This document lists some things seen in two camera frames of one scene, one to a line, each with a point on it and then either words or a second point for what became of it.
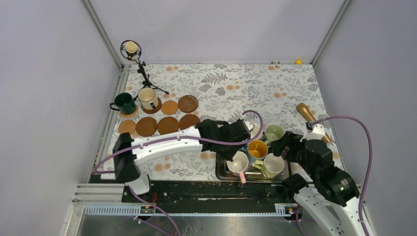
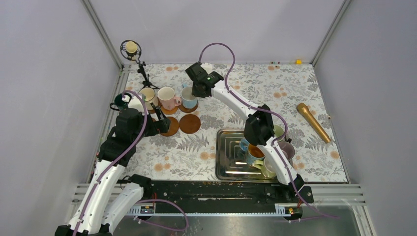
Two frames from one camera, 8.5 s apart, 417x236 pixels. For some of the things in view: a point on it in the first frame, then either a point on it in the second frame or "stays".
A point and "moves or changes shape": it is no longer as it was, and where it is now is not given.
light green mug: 273,132 stays
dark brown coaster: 167,124 stays
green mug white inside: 271,166 stays
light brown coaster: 169,107 stays
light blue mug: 255,131 moves or changes shape
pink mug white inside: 239,164 -> 166,97
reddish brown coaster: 188,120 stays
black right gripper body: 297,148 -> 195,91
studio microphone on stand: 132,50 stays
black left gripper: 229,155 -> 160,126
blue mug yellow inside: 256,150 stays
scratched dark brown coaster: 188,103 stays
